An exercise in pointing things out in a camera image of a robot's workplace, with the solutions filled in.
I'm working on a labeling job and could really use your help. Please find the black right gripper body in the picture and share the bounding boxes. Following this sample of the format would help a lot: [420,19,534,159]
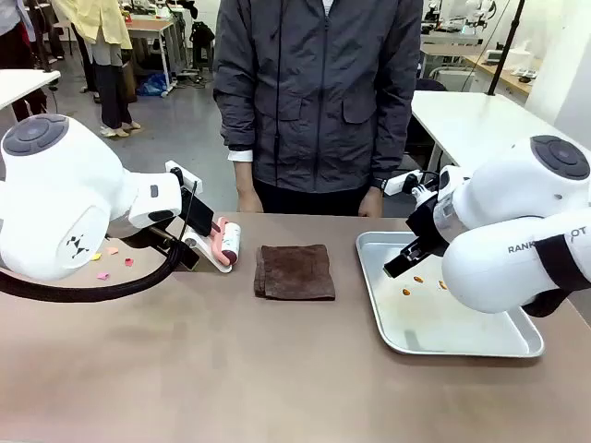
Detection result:
[404,197,452,254]

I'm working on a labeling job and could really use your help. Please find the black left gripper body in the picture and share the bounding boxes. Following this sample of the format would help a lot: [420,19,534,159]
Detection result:
[180,186,215,235]

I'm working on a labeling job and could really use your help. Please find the pink handled lint roller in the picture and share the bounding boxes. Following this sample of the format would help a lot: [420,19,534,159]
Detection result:
[210,215,244,268]

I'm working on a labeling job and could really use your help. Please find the brown cloth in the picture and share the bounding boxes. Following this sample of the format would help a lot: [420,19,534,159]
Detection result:
[253,244,337,303]

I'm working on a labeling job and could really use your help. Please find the person's right forearm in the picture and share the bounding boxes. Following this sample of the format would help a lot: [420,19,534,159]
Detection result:
[214,91,256,184]

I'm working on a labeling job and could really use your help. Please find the person's left forearm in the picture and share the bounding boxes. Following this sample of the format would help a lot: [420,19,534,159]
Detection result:
[368,91,413,189]

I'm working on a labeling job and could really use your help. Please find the person's right hand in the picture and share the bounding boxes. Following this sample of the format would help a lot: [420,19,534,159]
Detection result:
[234,178,265,214]

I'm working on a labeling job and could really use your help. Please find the person's left hand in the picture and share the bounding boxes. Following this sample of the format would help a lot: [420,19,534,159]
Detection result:
[358,186,385,219]

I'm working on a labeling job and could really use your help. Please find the white folded stand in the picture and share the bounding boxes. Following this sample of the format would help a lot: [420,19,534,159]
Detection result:
[181,228,235,276]

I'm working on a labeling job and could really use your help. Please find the silver metal tray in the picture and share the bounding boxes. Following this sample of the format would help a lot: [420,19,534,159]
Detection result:
[355,230,547,359]

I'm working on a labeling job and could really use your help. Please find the large white table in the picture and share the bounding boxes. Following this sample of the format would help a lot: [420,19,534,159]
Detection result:
[409,89,591,173]

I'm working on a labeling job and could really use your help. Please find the blue plastic bag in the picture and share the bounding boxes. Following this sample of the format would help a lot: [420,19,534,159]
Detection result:
[137,72,169,98]

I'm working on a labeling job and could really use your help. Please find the wooden desk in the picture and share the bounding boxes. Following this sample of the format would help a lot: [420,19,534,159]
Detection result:
[461,53,533,103]

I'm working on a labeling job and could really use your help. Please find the person in grey jacket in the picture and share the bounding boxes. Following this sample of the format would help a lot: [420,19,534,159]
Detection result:
[212,0,424,218]

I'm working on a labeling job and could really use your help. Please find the person in yellow shirt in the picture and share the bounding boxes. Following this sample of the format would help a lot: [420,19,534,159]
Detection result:
[50,0,142,139]

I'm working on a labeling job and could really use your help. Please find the wood top table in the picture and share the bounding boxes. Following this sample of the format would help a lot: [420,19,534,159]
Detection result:
[125,17,180,97]

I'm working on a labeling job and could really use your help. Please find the white box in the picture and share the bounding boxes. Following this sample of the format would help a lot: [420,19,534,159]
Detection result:
[511,42,540,71]

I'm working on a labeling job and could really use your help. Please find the black tripod pole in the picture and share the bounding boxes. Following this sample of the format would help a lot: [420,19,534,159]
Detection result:
[488,0,527,97]

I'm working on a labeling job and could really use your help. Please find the small white table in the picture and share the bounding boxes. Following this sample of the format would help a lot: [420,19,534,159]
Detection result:
[0,68,63,112]

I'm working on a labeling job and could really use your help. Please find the person in red trousers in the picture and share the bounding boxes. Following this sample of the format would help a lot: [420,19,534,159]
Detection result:
[0,0,50,122]

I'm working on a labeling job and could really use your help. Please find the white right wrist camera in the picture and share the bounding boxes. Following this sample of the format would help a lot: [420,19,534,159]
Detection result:
[384,169,440,204]

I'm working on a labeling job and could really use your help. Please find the black corrugated cable hose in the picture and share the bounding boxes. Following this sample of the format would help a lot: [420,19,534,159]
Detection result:
[0,180,200,304]

